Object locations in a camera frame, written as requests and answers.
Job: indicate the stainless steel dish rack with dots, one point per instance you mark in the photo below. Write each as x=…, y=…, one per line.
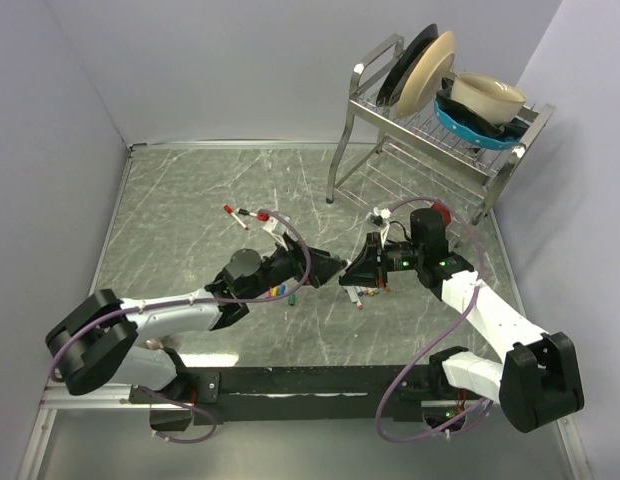
x=473, y=175

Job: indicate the beige plate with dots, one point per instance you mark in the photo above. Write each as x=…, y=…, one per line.
x=425, y=79

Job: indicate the blue polka dot bowl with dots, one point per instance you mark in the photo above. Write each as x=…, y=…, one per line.
x=499, y=143

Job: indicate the black dish under bowl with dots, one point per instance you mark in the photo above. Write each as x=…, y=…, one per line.
x=515, y=128

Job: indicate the pink cap marker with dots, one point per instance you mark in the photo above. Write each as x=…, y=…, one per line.
x=354, y=297

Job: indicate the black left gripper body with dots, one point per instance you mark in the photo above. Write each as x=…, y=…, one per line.
x=288, y=264

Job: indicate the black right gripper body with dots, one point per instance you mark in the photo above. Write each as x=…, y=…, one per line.
x=394, y=257

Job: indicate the red cap marker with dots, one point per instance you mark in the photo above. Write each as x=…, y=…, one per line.
x=235, y=216

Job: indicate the black plate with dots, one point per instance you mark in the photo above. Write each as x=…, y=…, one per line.
x=390, y=91

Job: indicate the cream ceramic bowl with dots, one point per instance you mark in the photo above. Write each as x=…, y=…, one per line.
x=489, y=98

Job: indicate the black cap marker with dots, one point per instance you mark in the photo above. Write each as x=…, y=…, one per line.
x=246, y=212

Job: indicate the red bowl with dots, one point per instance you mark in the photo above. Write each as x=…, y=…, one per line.
x=443, y=211

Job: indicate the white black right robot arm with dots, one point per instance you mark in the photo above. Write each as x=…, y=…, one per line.
x=536, y=378

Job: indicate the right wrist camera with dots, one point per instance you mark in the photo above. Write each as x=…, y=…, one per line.
x=380, y=217

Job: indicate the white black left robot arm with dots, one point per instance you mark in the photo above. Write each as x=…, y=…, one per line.
x=101, y=340

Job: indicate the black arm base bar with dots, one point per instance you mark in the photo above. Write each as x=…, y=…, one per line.
x=235, y=394

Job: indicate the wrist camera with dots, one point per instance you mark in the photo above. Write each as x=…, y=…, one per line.
x=380, y=217
x=274, y=228

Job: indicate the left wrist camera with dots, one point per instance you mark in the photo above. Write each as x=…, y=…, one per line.
x=274, y=228

